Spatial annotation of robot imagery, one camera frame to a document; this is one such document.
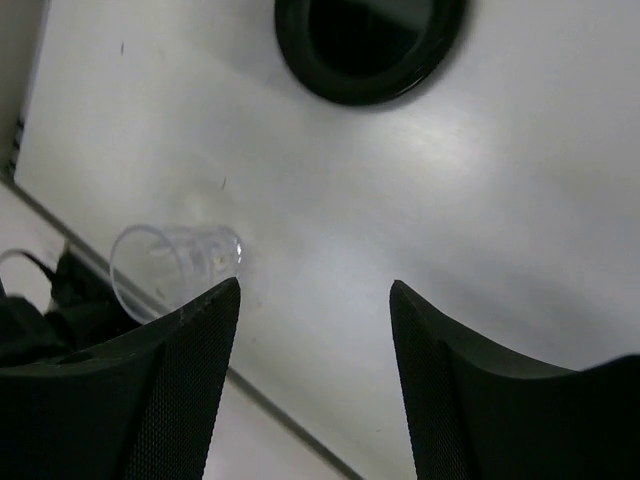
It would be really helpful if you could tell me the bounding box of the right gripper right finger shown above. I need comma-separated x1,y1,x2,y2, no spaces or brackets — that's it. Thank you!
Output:
389,281,639,479

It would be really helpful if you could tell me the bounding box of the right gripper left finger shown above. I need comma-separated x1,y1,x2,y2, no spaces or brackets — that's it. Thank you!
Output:
1,278,241,479

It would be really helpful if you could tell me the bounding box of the clear plastic cup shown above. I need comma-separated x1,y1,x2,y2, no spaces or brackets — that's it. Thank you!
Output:
109,224,243,324

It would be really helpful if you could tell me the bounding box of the black round plate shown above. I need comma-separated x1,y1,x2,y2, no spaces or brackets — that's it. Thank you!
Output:
274,1,468,106

